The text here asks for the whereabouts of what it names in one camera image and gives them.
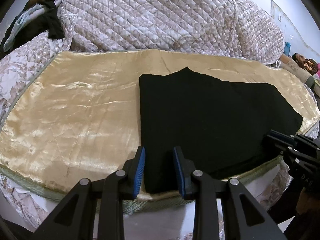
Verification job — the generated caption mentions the quilted floral comforter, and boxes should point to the quilted floral comforter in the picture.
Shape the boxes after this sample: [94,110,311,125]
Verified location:
[1,0,284,119]

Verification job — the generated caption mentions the black pants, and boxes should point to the black pants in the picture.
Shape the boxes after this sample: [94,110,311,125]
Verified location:
[139,68,303,194]

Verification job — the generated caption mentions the dark clothes pile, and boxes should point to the dark clothes pile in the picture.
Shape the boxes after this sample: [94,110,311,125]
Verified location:
[1,0,65,58]

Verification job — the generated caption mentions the white floral mattress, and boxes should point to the white floral mattress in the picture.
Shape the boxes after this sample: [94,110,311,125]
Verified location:
[1,157,292,239]

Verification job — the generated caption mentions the golden satin bed sheet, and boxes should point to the golden satin bed sheet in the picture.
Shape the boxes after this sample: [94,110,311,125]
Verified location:
[1,49,319,189]

